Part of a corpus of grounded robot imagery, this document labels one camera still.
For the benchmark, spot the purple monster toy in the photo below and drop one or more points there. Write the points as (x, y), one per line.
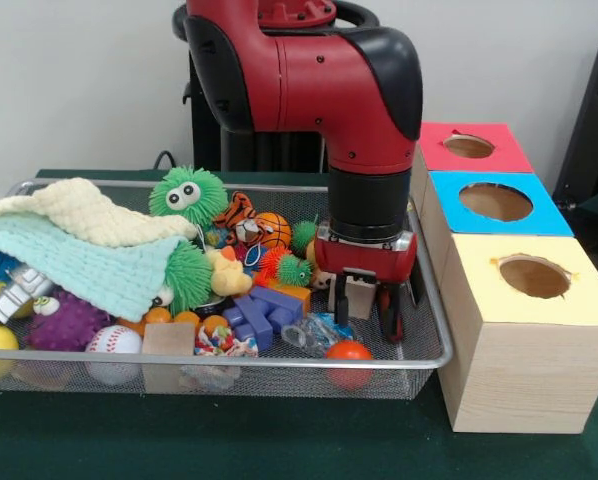
(64, 320)

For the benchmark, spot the purple plastic building block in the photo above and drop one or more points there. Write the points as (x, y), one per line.
(264, 312)

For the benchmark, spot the green spiky ball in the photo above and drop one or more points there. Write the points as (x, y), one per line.
(187, 195)

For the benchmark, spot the plain wooden cube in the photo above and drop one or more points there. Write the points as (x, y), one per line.
(364, 298)

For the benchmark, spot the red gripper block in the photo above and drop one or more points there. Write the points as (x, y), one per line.
(369, 260)

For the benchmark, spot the tiger striped toy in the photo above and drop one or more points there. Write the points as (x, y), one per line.
(237, 212)

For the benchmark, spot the black panel stand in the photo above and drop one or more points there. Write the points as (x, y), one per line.
(594, 130)

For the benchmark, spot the mint knitted cloth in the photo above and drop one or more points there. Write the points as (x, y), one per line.
(79, 262)

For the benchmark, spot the dark green tablecloth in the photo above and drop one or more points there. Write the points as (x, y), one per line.
(279, 440)

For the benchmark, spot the wooden box with three holes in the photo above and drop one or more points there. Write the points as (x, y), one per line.
(519, 370)

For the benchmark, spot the red maraca rattle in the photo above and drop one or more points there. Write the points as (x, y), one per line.
(349, 352)

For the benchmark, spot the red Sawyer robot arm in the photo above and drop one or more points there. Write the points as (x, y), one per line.
(339, 80)

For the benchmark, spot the yellow duck plush toy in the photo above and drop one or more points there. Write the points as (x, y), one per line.
(226, 275)

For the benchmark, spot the cream knitted cloth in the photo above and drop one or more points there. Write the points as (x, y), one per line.
(89, 212)

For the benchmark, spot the white baseball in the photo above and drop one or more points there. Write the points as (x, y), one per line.
(112, 342)

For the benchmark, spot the clear shallow mesh bin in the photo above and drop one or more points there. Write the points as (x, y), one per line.
(419, 340)

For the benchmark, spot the floral patterned fabric knot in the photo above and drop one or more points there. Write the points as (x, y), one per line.
(222, 342)

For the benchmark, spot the small orange basketball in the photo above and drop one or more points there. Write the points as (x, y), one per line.
(272, 230)

